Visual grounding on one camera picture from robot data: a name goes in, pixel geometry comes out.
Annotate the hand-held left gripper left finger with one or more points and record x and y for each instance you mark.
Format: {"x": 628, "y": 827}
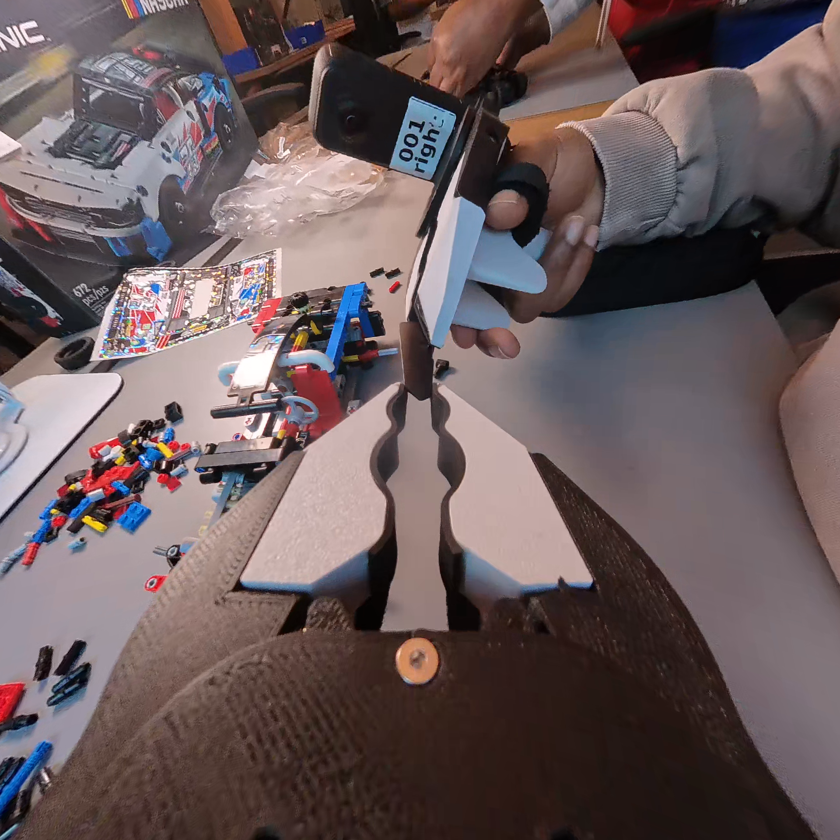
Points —
{"x": 321, "y": 518}

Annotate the black rubber tyre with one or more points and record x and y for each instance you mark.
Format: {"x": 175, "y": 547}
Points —
{"x": 74, "y": 354}

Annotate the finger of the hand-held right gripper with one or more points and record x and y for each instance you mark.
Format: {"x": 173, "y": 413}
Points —
{"x": 446, "y": 275}

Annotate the pile of black blue pins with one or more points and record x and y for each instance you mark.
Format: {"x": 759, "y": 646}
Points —
{"x": 69, "y": 676}

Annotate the pile of mixed lego pieces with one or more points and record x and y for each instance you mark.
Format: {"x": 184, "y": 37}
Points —
{"x": 111, "y": 466}

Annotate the holographic sticker sheet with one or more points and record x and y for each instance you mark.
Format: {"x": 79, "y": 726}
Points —
{"x": 190, "y": 302}

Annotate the crumpled clear plastic bag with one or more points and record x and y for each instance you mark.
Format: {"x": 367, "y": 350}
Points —
{"x": 308, "y": 190}

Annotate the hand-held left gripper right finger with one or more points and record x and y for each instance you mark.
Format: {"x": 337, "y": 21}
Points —
{"x": 518, "y": 518}

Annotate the lego car model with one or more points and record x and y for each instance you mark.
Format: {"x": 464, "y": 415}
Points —
{"x": 308, "y": 387}

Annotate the person's right hand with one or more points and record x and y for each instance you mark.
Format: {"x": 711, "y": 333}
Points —
{"x": 571, "y": 197}

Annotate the lego set box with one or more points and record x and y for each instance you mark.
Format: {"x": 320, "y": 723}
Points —
{"x": 118, "y": 164}

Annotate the scattered small black lego pieces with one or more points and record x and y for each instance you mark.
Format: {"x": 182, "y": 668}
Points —
{"x": 378, "y": 271}

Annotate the red square lego plate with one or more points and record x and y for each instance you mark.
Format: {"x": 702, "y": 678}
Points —
{"x": 10, "y": 701}

